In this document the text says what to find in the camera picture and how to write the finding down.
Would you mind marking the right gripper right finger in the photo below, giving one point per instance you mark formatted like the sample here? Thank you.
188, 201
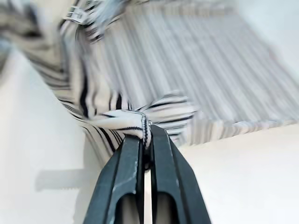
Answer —
174, 184

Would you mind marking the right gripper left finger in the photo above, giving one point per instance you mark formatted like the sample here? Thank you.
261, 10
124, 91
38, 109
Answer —
118, 184

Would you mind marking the black white striped T-shirt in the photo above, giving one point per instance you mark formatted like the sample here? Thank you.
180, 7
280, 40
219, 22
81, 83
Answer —
149, 70

